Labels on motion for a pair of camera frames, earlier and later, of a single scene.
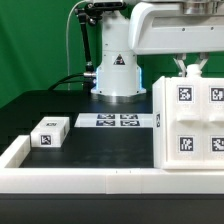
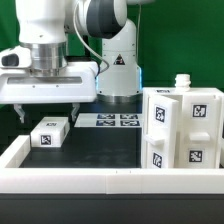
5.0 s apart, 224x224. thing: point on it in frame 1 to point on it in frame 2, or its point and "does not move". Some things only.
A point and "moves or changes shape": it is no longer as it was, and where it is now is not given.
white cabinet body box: (188, 121) moves or changes shape
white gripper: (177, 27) to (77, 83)
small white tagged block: (50, 132) does not move
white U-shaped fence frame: (100, 180) does not move
